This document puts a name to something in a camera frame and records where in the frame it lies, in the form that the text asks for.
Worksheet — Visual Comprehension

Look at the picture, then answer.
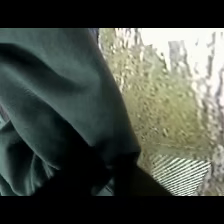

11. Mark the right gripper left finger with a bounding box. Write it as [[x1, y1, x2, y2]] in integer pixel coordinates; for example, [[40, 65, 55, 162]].
[[39, 163, 112, 197]]

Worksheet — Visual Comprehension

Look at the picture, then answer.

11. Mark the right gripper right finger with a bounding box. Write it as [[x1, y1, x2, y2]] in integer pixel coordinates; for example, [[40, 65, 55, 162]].
[[112, 162, 173, 197]]

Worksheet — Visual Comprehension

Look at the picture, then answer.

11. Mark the dark green garment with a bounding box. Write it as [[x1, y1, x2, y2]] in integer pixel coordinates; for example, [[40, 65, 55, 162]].
[[0, 27, 142, 197]]

